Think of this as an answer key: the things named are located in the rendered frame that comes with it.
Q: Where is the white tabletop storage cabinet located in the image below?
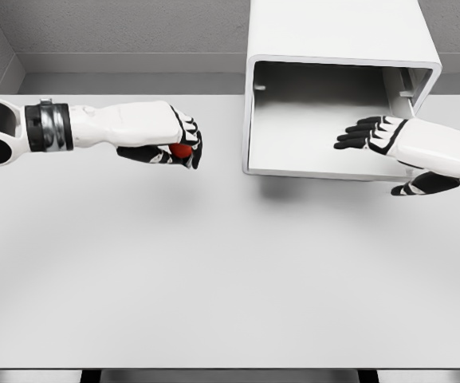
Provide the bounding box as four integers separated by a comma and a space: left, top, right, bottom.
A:
241, 0, 442, 183

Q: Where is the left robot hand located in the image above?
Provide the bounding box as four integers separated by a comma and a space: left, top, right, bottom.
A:
110, 101, 203, 171

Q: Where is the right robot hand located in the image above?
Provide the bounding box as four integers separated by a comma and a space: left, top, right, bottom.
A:
333, 115, 460, 197

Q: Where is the red load switch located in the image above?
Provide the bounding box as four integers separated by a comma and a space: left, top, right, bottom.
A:
169, 143, 193, 159

